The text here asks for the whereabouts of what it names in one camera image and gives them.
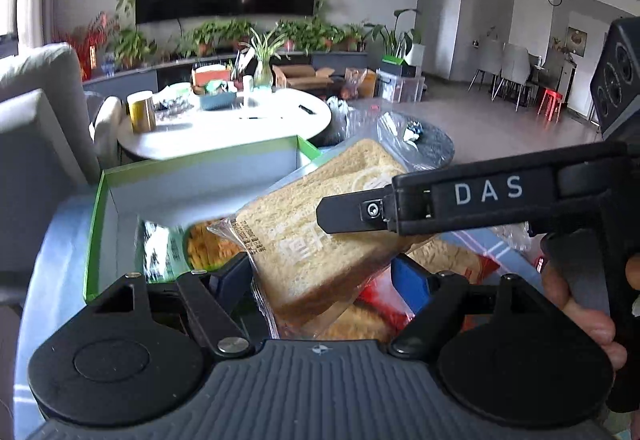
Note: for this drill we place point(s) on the clear plastic bag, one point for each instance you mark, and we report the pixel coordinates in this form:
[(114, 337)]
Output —
[(337, 117)]

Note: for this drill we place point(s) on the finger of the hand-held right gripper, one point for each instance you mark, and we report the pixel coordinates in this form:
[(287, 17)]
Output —
[(345, 212)]

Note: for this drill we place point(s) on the red flower decoration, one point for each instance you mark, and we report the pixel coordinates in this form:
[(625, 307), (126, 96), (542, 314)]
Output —
[(90, 44)]

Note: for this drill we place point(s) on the blue white porcelain vase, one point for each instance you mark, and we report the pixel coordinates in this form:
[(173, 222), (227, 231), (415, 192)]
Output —
[(108, 64)]

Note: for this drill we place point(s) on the spider plant in glass vase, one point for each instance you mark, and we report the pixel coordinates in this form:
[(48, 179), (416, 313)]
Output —
[(262, 74)]

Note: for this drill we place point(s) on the grey dining chair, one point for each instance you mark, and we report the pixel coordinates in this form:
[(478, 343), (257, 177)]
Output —
[(487, 59), (515, 64)]

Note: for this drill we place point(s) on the white cushion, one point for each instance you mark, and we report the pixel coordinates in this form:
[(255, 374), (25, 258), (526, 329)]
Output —
[(107, 129)]

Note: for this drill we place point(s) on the teal plastic basket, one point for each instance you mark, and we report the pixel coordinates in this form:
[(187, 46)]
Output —
[(220, 102)]

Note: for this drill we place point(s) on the gold tin can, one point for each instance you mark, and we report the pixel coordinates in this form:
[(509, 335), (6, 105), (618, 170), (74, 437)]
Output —
[(142, 114)]

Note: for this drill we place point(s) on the green black box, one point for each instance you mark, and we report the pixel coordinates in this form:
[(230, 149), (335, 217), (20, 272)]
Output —
[(395, 62)]

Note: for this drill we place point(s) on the white tissue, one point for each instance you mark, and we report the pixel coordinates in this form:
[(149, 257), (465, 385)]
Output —
[(412, 132)]

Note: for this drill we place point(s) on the person's right hand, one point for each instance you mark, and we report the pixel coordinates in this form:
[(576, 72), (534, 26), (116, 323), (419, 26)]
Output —
[(585, 320)]

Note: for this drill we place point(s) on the blue striped tablecloth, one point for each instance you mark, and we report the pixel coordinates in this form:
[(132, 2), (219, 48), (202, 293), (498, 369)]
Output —
[(50, 280)]

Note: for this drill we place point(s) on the small white bottle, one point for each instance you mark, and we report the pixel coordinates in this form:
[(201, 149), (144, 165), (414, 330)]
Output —
[(248, 84)]

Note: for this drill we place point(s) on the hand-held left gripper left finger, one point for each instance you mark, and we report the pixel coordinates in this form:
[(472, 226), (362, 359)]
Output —
[(232, 277)]

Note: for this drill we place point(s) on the green white snack packet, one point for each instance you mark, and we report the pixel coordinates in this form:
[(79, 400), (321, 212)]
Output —
[(160, 250)]

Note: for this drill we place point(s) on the grey television console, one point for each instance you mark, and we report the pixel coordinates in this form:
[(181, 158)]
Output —
[(130, 82)]

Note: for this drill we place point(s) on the orange snack packet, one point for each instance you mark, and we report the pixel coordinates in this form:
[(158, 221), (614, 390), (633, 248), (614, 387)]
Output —
[(210, 245)]

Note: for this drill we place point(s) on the black marker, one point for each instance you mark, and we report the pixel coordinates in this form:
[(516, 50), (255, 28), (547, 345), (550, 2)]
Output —
[(306, 109)]

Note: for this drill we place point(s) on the green cardboard box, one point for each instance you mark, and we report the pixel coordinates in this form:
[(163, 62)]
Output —
[(165, 190)]

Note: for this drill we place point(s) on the pile of clear wrappers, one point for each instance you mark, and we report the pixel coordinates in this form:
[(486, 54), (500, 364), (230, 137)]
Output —
[(172, 97)]

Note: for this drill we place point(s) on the dark round coffee table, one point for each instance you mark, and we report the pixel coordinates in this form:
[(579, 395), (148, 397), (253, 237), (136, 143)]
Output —
[(435, 144)]

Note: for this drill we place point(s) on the red stool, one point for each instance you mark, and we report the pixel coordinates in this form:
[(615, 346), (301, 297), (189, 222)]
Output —
[(550, 97)]

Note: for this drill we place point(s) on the framed wall picture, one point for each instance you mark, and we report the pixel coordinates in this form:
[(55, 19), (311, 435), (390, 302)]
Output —
[(576, 40)]

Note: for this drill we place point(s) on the open cardboard box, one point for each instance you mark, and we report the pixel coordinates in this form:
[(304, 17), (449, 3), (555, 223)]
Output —
[(300, 77)]

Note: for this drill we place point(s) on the clear plastic storage box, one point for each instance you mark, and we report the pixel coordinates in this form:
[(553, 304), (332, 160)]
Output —
[(400, 87)]

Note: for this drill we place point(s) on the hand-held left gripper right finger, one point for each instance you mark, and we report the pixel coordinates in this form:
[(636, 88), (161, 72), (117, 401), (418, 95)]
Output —
[(410, 287)]

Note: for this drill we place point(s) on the grey sofa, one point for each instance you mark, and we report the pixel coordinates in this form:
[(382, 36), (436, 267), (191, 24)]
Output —
[(40, 159)]

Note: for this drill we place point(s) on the orange box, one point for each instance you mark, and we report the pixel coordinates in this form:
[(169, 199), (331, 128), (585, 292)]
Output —
[(212, 77)]

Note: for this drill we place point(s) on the white round table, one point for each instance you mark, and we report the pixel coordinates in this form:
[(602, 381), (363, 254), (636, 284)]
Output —
[(250, 129)]

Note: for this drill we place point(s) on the sliced bread packet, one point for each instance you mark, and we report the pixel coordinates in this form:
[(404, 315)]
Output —
[(310, 230)]

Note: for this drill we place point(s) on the potted green plant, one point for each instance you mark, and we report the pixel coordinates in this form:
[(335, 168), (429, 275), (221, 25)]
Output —
[(239, 32), (356, 38), (292, 34), (131, 47), (326, 35), (207, 37)]

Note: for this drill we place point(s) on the black pen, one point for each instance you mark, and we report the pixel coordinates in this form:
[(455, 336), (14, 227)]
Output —
[(260, 117)]

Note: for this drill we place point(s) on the tall plant in white planter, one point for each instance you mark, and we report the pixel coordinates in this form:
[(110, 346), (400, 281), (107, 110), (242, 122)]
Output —
[(415, 53)]

